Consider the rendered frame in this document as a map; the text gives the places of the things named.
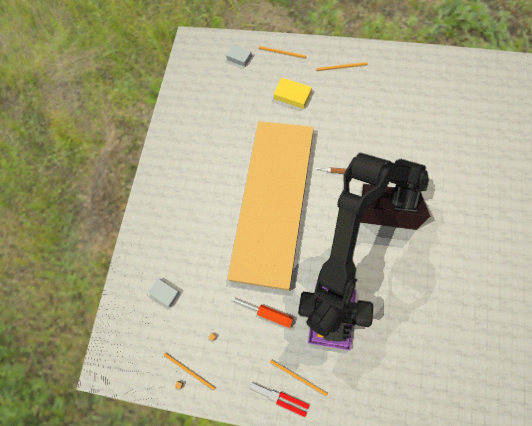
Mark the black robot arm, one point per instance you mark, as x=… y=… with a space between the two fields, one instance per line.
x=338 y=273

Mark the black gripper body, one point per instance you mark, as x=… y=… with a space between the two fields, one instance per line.
x=361 y=310

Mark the brown-handled awl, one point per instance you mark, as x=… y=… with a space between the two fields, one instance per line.
x=334 y=170

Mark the orange rectangular panel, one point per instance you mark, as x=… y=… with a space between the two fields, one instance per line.
x=267 y=233

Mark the purple shallow tray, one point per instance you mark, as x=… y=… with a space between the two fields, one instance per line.
x=314 y=339

